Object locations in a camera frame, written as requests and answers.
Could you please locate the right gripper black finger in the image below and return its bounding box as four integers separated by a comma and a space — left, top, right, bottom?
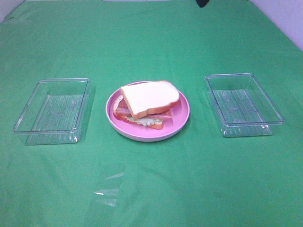
196, 0, 210, 8

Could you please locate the toast bread slice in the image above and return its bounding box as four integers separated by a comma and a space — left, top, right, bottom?
120, 81, 179, 120

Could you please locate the white bread slice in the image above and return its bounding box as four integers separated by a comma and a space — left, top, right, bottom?
112, 95, 163, 130

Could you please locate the green lettuce leaf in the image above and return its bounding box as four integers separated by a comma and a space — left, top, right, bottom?
126, 116, 163, 127

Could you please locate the red bacon strip tray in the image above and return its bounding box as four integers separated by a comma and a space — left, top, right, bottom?
116, 98, 172, 118

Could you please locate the pink bacon strip tray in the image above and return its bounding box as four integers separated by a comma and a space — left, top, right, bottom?
113, 107, 172, 120

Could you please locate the pink round plate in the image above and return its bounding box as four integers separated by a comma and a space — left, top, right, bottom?
106, 81, 190, 142

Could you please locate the clear right plastic tray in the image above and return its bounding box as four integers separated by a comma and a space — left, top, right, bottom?
205, 73, 284, 138

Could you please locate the clear plastic tray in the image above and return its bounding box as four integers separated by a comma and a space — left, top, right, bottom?
13, 78, 92, 145
205, 73, 284, 138

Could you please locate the green tablecloth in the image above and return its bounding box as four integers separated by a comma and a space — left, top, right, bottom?
0, 0, 303, 227

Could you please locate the clear left plastic tray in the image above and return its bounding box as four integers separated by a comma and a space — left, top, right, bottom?
13, 78, 92, 145

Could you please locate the clear tape patch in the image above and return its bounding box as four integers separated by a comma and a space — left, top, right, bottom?
93, 162, 125, 208

